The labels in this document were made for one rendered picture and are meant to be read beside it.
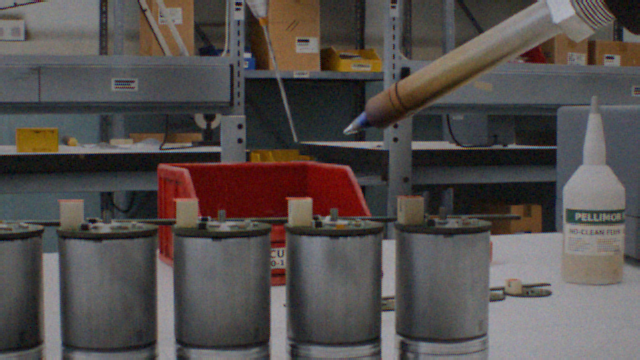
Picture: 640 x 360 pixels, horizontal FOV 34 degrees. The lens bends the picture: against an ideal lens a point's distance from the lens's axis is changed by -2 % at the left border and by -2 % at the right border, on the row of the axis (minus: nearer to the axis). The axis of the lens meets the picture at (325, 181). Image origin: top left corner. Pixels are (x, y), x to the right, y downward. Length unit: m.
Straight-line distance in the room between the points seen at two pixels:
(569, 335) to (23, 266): 0.25
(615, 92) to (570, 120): 2.33
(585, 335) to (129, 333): 0.24
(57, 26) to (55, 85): 2.16
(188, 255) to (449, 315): 0.07
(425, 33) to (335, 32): 0.45
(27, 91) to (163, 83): 0.32
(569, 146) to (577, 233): 0.17
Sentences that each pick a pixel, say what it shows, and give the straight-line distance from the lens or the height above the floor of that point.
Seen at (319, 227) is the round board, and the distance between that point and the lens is 0.26.
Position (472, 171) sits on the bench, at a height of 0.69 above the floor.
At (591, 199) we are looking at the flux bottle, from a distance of 0.58.
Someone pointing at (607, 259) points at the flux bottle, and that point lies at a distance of 0.58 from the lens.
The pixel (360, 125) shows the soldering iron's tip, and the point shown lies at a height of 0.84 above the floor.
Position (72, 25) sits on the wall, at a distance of 4.70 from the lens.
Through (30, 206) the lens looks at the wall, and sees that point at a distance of 4.68.
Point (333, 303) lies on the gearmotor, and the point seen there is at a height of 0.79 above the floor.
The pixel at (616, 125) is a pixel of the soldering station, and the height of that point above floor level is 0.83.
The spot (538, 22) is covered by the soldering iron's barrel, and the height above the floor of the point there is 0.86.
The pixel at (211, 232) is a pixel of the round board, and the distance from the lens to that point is 0.26.
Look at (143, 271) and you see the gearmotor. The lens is 0.26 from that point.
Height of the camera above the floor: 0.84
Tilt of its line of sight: 4 degrees down
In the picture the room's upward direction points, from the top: straight up
